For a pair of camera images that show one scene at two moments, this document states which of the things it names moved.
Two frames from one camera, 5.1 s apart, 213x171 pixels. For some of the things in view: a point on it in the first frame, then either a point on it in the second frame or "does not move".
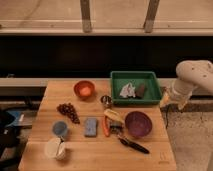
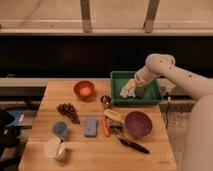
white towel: [128, 90] does not move
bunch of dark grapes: [69, 110] does not move
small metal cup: [106, 100] does not move
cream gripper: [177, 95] -> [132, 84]
